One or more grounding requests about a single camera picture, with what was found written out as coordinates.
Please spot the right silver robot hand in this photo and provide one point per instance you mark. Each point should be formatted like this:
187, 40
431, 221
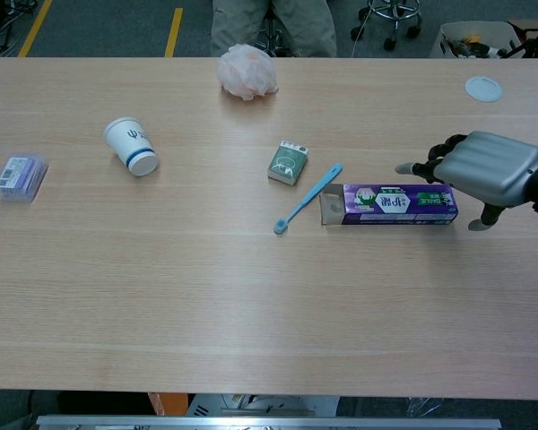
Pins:
488, 168

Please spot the purple toothpaste box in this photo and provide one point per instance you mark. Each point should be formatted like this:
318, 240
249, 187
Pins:
394, 204

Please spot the light blue toothbrush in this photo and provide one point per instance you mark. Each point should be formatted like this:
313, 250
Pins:
307, 199

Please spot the white bin with items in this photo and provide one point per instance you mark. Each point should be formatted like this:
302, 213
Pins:
471, 40

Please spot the green soap box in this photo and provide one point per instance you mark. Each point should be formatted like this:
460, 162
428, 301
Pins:
288, 162

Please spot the grey round table grommet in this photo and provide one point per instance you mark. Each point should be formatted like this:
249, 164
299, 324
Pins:
483, 88

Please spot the chrome stool wheeled base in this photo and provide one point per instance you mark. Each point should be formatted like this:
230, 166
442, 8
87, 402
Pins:
392, 18

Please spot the person in khaki trousers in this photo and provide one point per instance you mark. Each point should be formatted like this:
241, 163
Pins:
305, 27

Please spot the pink mesh bath sponge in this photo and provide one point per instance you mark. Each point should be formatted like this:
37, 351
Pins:
246, 71

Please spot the white paper cup blue band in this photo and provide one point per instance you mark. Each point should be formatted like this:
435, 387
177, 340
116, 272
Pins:
131, 145

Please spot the clear purple plastic case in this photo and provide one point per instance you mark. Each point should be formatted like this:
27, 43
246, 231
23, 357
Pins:
20, 177

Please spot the black tripod legs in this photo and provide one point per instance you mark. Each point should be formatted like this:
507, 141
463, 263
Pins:
4, 22

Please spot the aluminium frame rail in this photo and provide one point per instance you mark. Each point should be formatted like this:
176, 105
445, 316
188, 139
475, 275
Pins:
269, 423

